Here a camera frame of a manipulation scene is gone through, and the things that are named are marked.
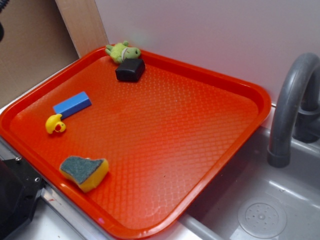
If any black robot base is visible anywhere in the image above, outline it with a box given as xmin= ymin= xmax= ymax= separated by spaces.
xmin=0 ymin=157 xmax=44 ymax=240

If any yellow rubber duck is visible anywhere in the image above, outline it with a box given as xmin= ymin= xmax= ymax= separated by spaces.
xmin=45 ymin=113 xmax=66 ymax=134

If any orange plastic tray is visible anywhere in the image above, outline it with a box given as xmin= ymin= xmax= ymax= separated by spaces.
xmin=0 ymin=48 xmax=271 ymax=240

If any black rectangular block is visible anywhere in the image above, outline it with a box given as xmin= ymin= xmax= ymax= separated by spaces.
xmin=115 ymin=58 xmax=146 ymax=82

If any green plush frog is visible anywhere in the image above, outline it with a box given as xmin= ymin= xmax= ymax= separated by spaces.
xmin=104 ymin=40 xmax=141 ymax=65

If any blue rectangular block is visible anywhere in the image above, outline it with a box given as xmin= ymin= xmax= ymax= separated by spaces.
xmin=53 ymin=91 xmax=92 ymax=119

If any yellow green sponge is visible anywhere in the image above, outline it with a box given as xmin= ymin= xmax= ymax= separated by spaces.
xmin=59 ymin=156 xmax=109 ymax=193

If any grey plastic sink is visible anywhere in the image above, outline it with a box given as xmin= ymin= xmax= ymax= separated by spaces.
xmin=179 ymin=127 xmax=320 ymax=240

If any wooden board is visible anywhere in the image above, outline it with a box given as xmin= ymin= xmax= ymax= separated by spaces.
xmin=55 ymin=0 xmax=109 ymax=57

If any grey curved faucet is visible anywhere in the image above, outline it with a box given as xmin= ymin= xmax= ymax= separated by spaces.
xmin=267 ymin=52 xmax=320 ymax=168

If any black cable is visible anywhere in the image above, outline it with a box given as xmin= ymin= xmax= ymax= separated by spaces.
xmin=0 ymin=0 xmax=9 ymax=43

